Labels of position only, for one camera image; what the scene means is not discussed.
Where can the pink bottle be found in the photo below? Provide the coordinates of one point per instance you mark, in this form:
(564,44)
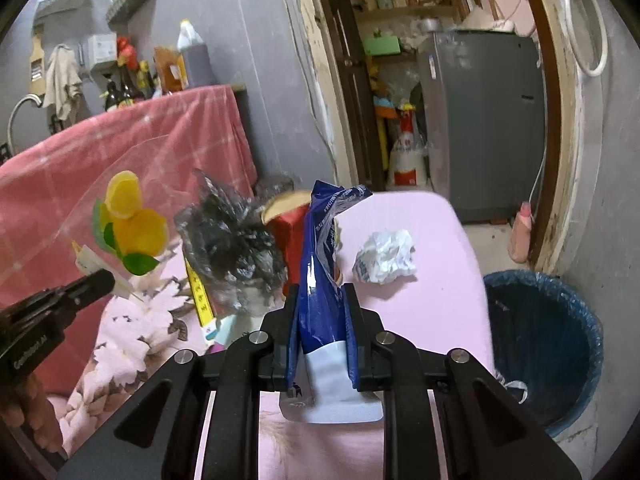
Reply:
(521,235)

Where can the white sack with red label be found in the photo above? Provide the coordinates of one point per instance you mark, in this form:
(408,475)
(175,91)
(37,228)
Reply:
(407,160)

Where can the white electrical box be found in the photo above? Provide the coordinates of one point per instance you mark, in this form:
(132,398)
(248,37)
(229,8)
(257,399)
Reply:
(102,49)

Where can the red rooster figure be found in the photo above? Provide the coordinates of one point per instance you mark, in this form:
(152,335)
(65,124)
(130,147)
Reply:
(126,50)

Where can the metal faucet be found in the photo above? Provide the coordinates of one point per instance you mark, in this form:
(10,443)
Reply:
(30,99)

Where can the blue snack bag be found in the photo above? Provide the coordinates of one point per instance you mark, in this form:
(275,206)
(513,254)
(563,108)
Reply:
(320,260)

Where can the red cardboard box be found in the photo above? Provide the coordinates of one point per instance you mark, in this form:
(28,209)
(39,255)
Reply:
(285,240)

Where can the orange toy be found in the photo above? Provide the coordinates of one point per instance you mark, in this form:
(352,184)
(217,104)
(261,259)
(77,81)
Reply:
(385,107)

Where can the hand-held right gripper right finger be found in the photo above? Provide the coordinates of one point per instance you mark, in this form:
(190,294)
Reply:
(365,350)

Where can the crumpled white paper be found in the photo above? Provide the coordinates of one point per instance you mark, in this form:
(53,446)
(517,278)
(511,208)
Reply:
(385,257)

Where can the wooden shelf unit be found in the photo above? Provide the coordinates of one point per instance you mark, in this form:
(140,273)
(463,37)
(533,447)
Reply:
(400,12)

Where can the yellow paper box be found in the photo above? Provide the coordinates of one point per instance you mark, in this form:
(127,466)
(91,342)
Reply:
(200,300)

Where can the red and white spray bottle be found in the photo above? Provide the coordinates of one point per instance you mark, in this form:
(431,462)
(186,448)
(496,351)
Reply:
(406,125)

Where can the pink checked cloth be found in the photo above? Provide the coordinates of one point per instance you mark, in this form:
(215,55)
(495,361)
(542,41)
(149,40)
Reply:
(175,125)

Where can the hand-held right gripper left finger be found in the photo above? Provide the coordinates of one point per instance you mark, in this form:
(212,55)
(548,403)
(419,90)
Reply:
(280,340)

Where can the beige towel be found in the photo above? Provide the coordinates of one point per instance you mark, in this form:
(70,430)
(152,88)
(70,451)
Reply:
(62,80)

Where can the black plastic bag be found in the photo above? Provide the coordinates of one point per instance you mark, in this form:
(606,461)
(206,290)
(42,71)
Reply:
(225,240)

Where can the dark glass bottle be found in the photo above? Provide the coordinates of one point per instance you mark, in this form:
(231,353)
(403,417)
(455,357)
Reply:
(131,92)
(112,97)

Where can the person's left hand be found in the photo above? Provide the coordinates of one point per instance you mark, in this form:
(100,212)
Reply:
(35,415)

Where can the clear bag with yellow print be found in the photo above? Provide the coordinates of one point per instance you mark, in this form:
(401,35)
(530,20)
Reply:
(132,225)

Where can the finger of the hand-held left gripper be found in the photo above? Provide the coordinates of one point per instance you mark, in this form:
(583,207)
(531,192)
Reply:
(85,287)

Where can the wooden door frame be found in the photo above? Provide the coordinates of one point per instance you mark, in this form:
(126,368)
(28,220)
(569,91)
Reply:
(555,160)

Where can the floral blanket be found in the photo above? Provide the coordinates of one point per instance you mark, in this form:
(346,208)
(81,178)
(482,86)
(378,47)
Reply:
(130,340)

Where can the orange oil bottle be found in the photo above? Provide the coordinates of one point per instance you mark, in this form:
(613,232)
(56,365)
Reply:
(170,72)

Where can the blue trash bin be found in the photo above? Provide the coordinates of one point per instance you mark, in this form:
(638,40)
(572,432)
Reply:
(540,335)

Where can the green box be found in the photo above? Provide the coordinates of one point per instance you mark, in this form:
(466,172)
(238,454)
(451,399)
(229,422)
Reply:
(382,46)

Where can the metal pot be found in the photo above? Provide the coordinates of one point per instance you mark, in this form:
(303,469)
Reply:
(430,25)

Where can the grey refrigerator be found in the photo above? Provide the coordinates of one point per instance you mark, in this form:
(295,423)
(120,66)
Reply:
(480,125)

